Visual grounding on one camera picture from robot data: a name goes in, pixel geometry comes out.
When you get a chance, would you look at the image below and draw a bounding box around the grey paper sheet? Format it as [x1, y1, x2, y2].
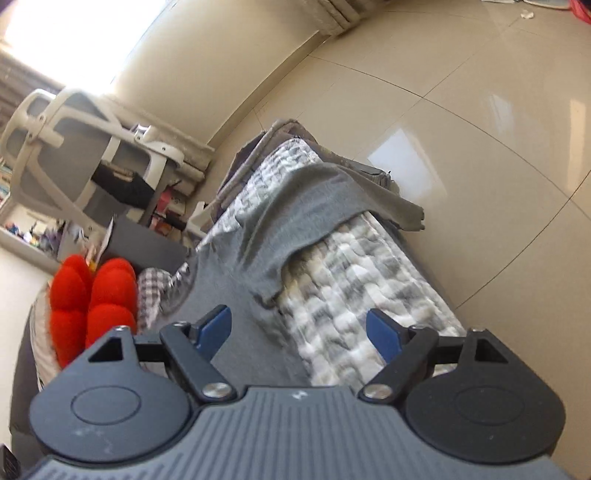
[92, 217, 116, 274]

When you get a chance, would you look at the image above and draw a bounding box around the white grey office chair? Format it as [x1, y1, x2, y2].
[0, 88, 218, 232]

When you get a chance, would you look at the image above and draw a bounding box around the red knot pillow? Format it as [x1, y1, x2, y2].
[48, 256, 139, 370]

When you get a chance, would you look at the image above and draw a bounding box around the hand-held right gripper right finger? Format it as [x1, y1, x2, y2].
[358, 309, 509, 402]

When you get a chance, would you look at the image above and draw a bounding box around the grey starred cloth bundle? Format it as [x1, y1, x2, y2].
[217, 119, 400, 195]

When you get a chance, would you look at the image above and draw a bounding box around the beige starred curtain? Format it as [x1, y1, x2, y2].
[308, 0, 389, 38]

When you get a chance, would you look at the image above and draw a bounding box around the bright window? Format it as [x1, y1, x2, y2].
[4, 0, 158, 94]

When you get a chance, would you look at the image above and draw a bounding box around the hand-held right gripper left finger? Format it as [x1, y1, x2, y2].
[85, 305, 237, 402]

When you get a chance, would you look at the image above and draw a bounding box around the grey ruffled knit top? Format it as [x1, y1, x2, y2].
[175, 164, 426, 391]

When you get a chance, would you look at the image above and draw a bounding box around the grey white patterned quilt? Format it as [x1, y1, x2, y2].
[196, 138, 468, 389]

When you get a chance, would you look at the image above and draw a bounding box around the plaid checked cloth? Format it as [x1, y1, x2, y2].
[136, 262, 195, 331]

